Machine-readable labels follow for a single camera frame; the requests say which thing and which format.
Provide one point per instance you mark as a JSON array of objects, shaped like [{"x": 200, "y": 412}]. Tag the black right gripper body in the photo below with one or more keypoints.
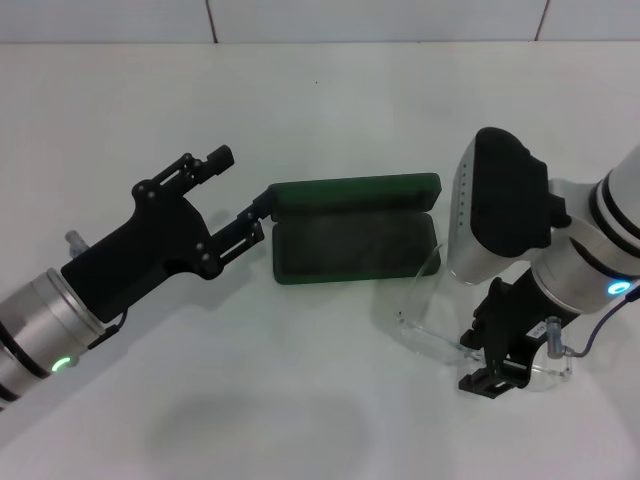
[{"x": 520, "y": 320}]

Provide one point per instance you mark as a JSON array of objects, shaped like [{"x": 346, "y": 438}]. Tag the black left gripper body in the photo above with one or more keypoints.
[{"x": 140, "y": 245}]

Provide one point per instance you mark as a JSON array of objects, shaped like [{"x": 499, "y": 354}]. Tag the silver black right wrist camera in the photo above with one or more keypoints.
[{"x": 500, "y": 210}]

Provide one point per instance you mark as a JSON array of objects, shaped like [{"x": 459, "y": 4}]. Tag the green glasses case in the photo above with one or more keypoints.
[{"x": 350, "y": 250}]

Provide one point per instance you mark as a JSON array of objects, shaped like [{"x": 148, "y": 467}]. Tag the clear white glasses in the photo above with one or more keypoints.
[{"x": 425, "y": 332}]

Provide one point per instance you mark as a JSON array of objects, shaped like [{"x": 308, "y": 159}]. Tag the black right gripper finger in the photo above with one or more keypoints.
[
  {"x": 482, "y": 340},
  {"x": 495, "y": 385}
]

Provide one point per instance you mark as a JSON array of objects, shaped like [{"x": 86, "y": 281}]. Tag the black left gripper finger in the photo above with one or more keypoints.
[
  {"x": 220, "y": 157},
  {"x": 240, "y": 230}
]

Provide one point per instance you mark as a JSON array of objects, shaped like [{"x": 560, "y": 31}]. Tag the silver round port stub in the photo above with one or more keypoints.
[{"x": 76, "y": 243}]

